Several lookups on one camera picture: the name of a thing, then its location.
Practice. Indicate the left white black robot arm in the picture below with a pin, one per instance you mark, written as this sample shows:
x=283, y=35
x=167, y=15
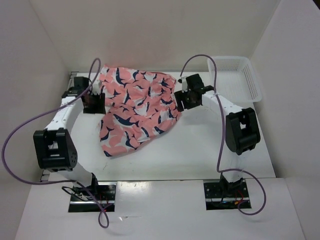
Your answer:
x=54, y=147

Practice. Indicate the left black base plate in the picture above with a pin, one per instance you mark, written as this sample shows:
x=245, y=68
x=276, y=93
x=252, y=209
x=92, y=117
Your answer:
x=82, y=202

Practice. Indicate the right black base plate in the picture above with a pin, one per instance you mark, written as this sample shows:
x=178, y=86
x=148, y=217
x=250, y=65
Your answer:
x=215, y=199

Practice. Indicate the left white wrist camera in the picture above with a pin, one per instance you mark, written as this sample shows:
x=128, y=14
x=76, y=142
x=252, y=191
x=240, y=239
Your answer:
x=96, y=88

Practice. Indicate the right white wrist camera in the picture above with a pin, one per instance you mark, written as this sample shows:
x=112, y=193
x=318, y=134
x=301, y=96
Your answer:
x=184, y=84

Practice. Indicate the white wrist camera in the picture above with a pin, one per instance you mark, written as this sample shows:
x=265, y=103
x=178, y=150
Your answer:
x=96, y=88
x=184, y=84

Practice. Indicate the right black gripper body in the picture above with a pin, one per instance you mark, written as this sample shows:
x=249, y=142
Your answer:
x=187, y=99

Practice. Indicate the white plastic mesh basket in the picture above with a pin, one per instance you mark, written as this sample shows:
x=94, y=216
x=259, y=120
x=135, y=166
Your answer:
x=236, y=79

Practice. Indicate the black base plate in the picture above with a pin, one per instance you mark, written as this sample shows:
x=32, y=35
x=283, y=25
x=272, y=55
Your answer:
x=82, y=202
x=215, y=199

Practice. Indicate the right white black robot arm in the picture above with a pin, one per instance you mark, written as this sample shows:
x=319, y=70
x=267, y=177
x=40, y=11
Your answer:
x=240, y=129

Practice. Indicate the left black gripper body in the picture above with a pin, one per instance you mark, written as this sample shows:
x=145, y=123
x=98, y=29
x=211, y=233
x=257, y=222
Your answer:
x=93, y=107

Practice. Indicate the pink shark print shorts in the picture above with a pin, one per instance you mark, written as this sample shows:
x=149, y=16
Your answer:
x=140, y=106

